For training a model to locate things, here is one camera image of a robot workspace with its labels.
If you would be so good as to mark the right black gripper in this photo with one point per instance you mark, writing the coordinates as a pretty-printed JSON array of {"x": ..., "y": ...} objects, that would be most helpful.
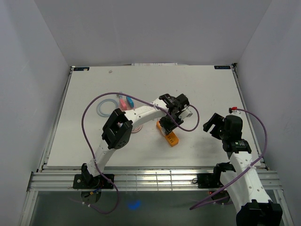
[{"x": 216, "y": 119}]

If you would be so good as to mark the orange power strip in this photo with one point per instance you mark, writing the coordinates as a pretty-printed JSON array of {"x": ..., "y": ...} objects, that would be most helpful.
[{"x": 171, "y": 138}]

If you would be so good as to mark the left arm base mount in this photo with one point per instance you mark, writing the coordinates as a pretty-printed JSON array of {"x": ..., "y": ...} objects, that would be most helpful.
[{"x": 97, "y": 182}]

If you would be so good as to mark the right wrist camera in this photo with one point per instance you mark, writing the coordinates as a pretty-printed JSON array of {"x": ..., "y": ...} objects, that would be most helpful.
[{"x": 234, "y": 111}]

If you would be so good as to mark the coral pink plug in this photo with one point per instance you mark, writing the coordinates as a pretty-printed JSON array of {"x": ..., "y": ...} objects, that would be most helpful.
[{"x": 122, "y": 104}]

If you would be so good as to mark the corner label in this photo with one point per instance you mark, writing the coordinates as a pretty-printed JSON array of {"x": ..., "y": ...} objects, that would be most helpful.
[
  {"x": 222, "y": 67},
  {"x": 81, "y": 68}
]

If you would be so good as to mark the blue charger plug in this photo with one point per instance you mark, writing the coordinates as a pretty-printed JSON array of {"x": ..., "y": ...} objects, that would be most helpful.
[{"x": 130, "y": 102}]

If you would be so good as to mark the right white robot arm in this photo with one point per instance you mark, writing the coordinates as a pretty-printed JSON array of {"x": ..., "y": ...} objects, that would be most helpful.
[{"x": 253, "y": 205}]

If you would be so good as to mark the left corner label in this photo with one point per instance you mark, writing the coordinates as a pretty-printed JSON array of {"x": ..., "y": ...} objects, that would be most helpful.
[{"x": 81, "y": 68}]

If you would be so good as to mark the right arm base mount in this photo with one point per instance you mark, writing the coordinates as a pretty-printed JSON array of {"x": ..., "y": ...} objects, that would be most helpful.
[{"x": 209, "y": 180}]

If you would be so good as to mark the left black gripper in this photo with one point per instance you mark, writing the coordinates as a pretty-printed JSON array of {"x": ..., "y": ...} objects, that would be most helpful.
[{"x": 169, "y": 127}]

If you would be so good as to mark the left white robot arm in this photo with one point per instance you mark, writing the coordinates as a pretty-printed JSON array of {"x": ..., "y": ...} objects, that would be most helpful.
[{"x": 117, "y": 130}]

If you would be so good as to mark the white grey charger plug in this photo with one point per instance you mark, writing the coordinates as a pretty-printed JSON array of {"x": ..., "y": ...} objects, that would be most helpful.
[{"x": 162, "y": 131}]

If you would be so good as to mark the aluminium rail frame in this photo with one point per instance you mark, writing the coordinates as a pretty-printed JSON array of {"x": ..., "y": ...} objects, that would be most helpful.
[{"x": 153, "y": 179}]

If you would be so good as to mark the right corner label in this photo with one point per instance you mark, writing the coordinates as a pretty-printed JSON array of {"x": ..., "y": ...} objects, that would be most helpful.
[{"x": 222, "y": 67}]

